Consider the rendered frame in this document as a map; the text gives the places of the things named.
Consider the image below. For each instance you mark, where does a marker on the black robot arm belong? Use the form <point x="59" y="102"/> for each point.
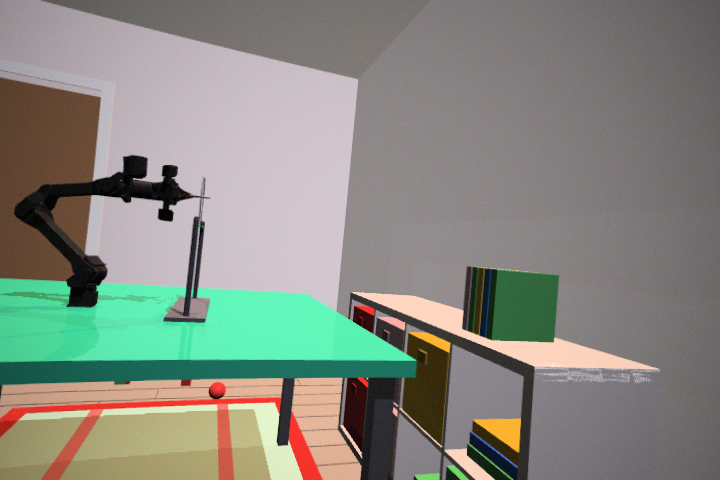
<point x="89" y="270"/>

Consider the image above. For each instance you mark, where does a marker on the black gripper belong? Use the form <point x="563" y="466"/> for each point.
<point x="165" y="214"/>

